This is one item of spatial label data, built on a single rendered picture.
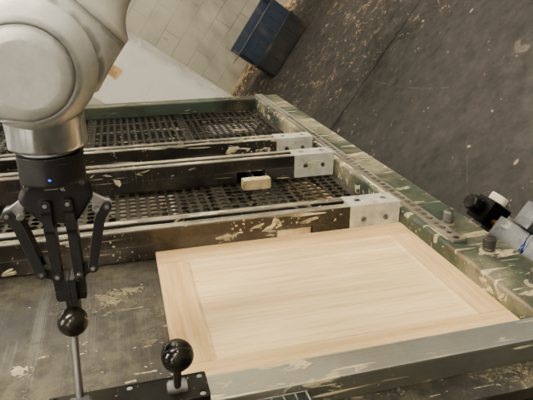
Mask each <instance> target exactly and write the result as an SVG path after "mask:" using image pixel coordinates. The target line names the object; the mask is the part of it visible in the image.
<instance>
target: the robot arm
mask: <svg viewBox="0 0 533 400"><path fill-rule="evenodd" d="M130 2H131V0H0V122H1V123H2V126H3V130H4V133H5V136H6V144H7V149H8V150H9V151H11V152H12V153H15V158H16V162H17V170H18V175H19V179H20V184H21V192H20V194H19V196H18V201H16V202H15V203H14V204H13V205H8V206H6V207H5V209H4V210H3V212H2V216H1V218H2V220H3V221H4V222H5V223H6V224H7V225H8V226H9V227H10V228H12V229H13V230H14V232H15V234H16V236H17V238H18V240H19V242H20V244H21V246H22V248H23V251H24V253H25V255H26V257H27V259H28V261H29V263H30V265H31V267H32V269H33V271H34V273H35V275H36V277H37V278H38V279H51V280H52V281H53V282H54V287H55V292H56V299H57V301H58V302H65V301H66V306H67V307H70V306H78V307H81V308H82V304H81V299H82V298H86V296H87V284H86V275H87V274H89V273H91V272H92V273H94V272H96V271H97V270H98V263H99V257H100V251H101V246H102V235H103V229H104V224H105V219H106V217H107V215H108V214H109V212H110V210H111V209H112V198H111V197H110V196H107V195H106V196H104V197H103V196H101V195H99V194H96V193H94V192H93V188H92V186H91V185H90V184H89V182H88V180H87V176H86V165H85V159H84V152H83V146H84V145H85V144H86V142H87V141H88V136H87V130H86V118H85V112H84V108H85V107H86V106H87V104H88V103H89V101H90V100H91V99H92V97H93V95H94V92H97V91H99V90H100V88H101V86H102V84H103V82H104V80H105V78H106V76H107V75H108V73H109V71H110V69H111V67H112V66H113V64H114V62H115V60H116V59H117V57H118V56H119V54H120V52H121V50H122V48H123V47H124V46H125V44H126V43H127V41H128V34H127V31H126V14H127V10H128V5H129V3H130ZM89 202H92V204H93V205H92V210H93V211H94V212H95V216H94V227H93V232H92V239H91V245H90V255H89V259H88V260H86V261H84V259H83V253H82V244H81V238H80V233H79V221H78V219H79V218H80V216H81V215H82V213H83V211H84V209H85V208H86V207H87V205H88V204H89ZM24 208H25V209H26V210H27V211H28V212H30V213H31V214H32V215H33V216H34V217H35V218H36V219H37V220H38V221H39V222H41V223H42V225H43V230H44V235H45V239H46V244H47V249H48V258H49V263H50V265H48V264H47V262H46V260H45V258H44V255H43V253H42V251H41V250H40V247H39V245H38V243H37V242H36V238H35V237H34V235H33V232H32V230H31V229H30V227H29V224H28V222H27V221H26V219H25V211H24ZM58 223H65V225H66V230H67V236H68V242H69V247H70V252H71V262H72V267H73V269H71V270H65V271H63V269H64V266H63V260H62V255H61V249H60V244H59V234H58V229H57V224H58Z"/></svg>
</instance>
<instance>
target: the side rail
mask: <svg viewBox="0 0 533 400"><path fill-rule="evenodd" d="M255 101H256V99H255V98H254V97H253V96H239V97H225V98H197V99H183V100H168V101H154V102H126V103H111V104H97V105H87V106H86V107H85V108H84V112H85V118H86V120H93V119H106V118H119V117H144V116H157V115H170V114H183V113H208V112H221V111H234V110H256V108H255Z"/></svg>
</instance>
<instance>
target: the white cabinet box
mask: <svg viewBox="0 0 533 400"><path fill-rule="evenodd" d="M126 31H127V34H128V41H127V43H126V44H125V46H124V47H123V48H122V50H121V52H120V54H119V56H118V57H117V59H116V60H115V62H114V64H113V66H112V67H111V69H110V71H109V73H108V75H107V76H106V78H105V80H104V82H103V84H102V86H101V88H100V90H99V91H97V92H94V95H93V97H95V98H96V99H98V100H100V101H102V102H104V103H105V104H111V103H126V102H154V101H168V100H183V99H197V98H225V97H233V96H231V95H230V94H228V93H227V92H225V91H224V90H222V89H221V88H219V87H217V86H216V85H214V84H212V83H211V82H210V81H208V80H206V79H204V78H203V77H201V76H200V75H198V74H197V73H195V72H194V71H191V70H190V69H189V68H188V67H185V66H184V65H182V64H181V63H179V62H178V61H176V60H174V59H172V58H171V57H169V56H168V55H167V54H165V53H163V52H161V51H160V50H159V49H157V48H155V47H154V46H152V45H150V44H149V43H148V42H146V41H144V40H142V39H141V38H139V37H138V36H136V35H135V34H133V33H131V32H129V31H128V30H127V29H126Z"/></svg>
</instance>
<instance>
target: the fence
mask: <svg viewBox="0 0 533 400"><path fill-rule="evenodd" d="M529 360H533V317H530V318H525V319H521V320H516V321H508V322H503V323H499V324H494V325H486V326H482V327H477V328H472V329H464V330H459V331H455V332H450V333H442V334H438V335H433V336H429V337H421V338H416V339H411V340H403V341H398V342H394V343H389V344H381V345H377V346H372V347H367V348H359V349H355V350H350V351H345V352H337V353H332V354H328V355H323V356H315V357H311V358H306V359H302V360H294V361H289V362H285V363H277V364H271V365H267V366H262V367H254V368H250V369H245V370H241V371H232V372H228V373H223V374H219V375H211V376H206V378H207V382H208V385H209V391H210V397H211V400H257V399H261V398H269V397H273V396H277V395H282V394H289V393H293V392H298V391H302V390H308V394H309V397H310V398H311V400H338V399H342V398H349V397H354V396H358V395H362V394H369V393H373V392H377V391H381V390H388V389H393V388H397V387H404V386H408V385H412V384H416V383H423V382H427V381H432V380H436V379H443V378H447V377H451V376H455V375H462V374H466V373H470V372H475V371H482V370H486V369H490V368H495V367H501V366H505V365H509V364H514V363H521V362H525V361H529Z"/></svg>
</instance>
